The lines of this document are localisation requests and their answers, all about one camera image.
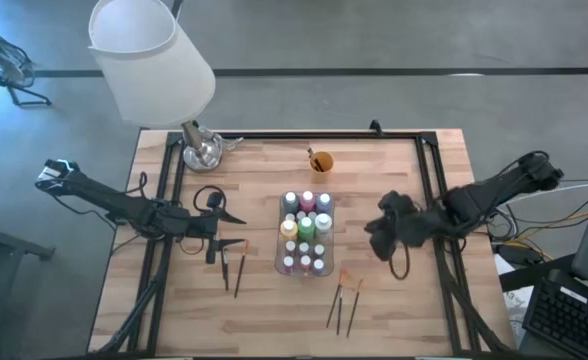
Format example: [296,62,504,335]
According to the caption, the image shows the white printed paper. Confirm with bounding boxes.
[493,252,535,346]

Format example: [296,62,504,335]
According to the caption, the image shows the white shade table lamp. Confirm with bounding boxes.
[87,0,224,174]

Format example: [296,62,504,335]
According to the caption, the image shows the thin brush tan bristles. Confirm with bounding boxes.
[216,229,226,281]

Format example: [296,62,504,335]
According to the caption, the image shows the black power adapter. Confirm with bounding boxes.
[498,242,545,266]

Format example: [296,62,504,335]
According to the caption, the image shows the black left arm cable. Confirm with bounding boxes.
[132,168,221,254]

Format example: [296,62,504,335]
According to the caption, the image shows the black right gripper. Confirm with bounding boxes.
[363,189,433,262]

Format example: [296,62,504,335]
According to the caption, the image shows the clear lamp cord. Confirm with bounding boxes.
[217,134,245,152]

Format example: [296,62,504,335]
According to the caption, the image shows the black floor cables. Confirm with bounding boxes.
[486,202,525,244]

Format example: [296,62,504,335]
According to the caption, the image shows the large white paint bottle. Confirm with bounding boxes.
[314,213,334,240]

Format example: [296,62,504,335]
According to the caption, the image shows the black computer keyboard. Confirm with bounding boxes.
[521,279,588,360]

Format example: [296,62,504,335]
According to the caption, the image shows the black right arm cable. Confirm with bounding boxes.
[387,240,412,282]

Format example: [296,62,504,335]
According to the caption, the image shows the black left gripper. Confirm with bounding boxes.
[201,190,249,265]

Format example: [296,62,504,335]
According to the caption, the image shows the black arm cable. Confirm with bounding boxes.
[387,240,412,282]
[132,168,221,254]

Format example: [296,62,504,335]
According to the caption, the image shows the orange plastic cup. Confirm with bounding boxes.
[309,149,336,185]

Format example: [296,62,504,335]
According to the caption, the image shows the black side desk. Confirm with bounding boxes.
[498,252,588,360]

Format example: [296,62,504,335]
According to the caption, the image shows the large blue paint bottle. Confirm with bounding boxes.
[316,192,335,215]

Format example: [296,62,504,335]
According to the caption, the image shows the large teal paint bottle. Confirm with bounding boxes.
[282,191,300,215]

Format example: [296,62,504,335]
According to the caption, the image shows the large pink paint bottle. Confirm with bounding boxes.
[299,190,318,214]

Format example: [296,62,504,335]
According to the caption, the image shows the black furniture leg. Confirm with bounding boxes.
[0,217,56,262]

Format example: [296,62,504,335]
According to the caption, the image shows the clear plastic bin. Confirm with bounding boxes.
[273,191,336,278]

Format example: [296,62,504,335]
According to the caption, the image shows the fan brush orange bristles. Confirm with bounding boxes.
[325,268,349,330]

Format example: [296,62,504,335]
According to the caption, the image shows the yellow floor cable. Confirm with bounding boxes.
[503,212,588,251]

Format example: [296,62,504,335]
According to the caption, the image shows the black brush orange bristles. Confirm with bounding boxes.
[233,239,251,300]

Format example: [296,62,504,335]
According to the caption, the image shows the black metal table frame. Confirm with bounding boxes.
[93,130,513,357]

